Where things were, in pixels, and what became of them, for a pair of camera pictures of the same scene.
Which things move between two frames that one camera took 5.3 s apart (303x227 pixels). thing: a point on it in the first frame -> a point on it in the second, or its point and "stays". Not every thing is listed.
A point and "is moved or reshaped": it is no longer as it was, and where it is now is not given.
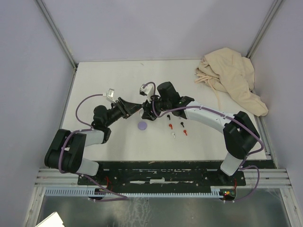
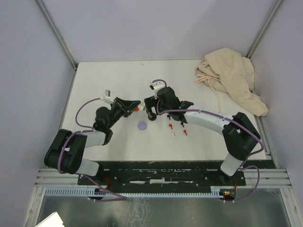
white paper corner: [53, 220] stays
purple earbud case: [142, 126] stays
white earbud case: [141, 112] is moved or reshaped
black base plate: [162, 175] stays
